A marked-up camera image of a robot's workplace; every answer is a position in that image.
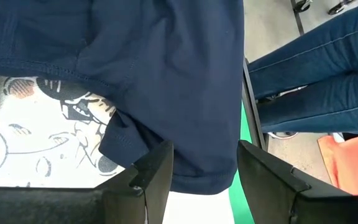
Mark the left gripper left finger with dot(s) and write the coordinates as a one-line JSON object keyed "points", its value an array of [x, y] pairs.
{"points": [[151, 189]]}

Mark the black printed garment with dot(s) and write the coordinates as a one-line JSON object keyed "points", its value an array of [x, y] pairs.
{"points": [[166, 77]]}

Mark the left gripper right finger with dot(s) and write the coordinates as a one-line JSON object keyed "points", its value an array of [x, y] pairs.
{"points": [[266, 196]]}

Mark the black wheeled chair base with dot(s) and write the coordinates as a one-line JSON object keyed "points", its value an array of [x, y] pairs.
{"points": [[300, 6]]}

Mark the person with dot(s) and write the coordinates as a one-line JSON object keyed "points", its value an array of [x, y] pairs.
{"points": [[322, 93]]}

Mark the white printed tote bag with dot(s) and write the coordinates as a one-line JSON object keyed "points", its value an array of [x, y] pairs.
{"points": [[26, 168]]}

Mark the orange cloth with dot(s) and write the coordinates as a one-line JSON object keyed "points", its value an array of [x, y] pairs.
{"points": [[353, 165]]}

